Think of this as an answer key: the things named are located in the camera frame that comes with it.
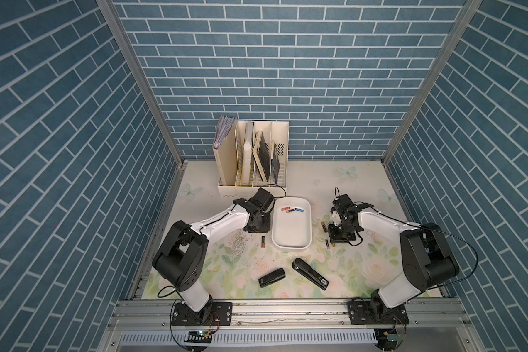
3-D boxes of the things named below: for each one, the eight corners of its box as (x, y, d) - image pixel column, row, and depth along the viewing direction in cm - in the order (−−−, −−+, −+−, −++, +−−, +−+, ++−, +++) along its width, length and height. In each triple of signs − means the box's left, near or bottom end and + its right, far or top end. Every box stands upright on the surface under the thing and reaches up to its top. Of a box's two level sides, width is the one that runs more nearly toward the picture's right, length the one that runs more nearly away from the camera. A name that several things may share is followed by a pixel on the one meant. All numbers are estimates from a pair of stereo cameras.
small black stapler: (260, 288, 81) (260, 286, 78) (258, 280, 83) (257, 278, 80) (285, 277, 84) (286, 274, 81) (282, 270, 85) (282, 267, 83)
